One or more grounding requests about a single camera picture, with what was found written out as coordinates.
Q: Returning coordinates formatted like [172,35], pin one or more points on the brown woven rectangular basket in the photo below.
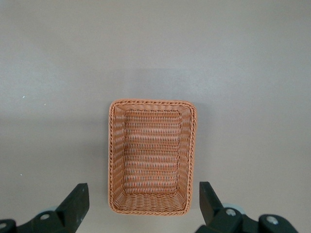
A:
[150,150]

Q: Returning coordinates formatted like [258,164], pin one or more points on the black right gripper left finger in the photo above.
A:
[70,211]

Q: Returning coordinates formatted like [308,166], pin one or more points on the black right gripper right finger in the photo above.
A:
[213,213]

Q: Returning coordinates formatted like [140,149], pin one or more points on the table cover sheet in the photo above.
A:
[155,48]

